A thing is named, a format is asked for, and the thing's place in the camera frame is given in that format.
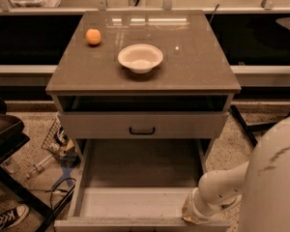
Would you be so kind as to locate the black cart on left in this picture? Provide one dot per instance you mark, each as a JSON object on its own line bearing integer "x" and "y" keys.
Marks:
{"x": 11, "y": 140}

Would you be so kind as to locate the wire basket with clutter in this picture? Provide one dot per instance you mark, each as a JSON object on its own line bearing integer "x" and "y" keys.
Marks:
{"x": 58, "y": 144}

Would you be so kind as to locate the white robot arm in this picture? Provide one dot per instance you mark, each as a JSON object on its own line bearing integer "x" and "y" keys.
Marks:
{"x": 260, "y": 187}

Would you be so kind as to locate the black white sneaker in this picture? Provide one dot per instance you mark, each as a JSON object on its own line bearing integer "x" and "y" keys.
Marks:
{"x": 13, "y": 217}

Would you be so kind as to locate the white paper bowl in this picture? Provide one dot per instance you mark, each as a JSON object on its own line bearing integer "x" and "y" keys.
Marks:
{"x": 140, "y": 58}

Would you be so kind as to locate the grey drawer cabinet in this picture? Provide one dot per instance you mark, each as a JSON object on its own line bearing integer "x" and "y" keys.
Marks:
{"x": 194, "y": 75}

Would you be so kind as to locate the black stand base right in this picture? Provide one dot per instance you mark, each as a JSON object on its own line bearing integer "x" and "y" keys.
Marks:
{"x": 249, "y": 130}

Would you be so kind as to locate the orange fruit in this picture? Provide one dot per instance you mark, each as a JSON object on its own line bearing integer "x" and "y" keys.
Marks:
{"x": 93, "y": 36}

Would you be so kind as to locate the clear plastic bottle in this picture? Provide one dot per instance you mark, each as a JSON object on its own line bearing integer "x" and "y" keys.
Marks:
{"x": 40, "y": 167}

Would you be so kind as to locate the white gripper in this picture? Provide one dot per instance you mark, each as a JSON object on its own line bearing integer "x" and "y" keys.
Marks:
{"x": 192, "y": 206}

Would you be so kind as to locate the grey drawer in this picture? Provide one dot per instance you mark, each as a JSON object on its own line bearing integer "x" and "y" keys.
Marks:
{"x": 102, "y": 125}
{"x": 136, "y": 185}

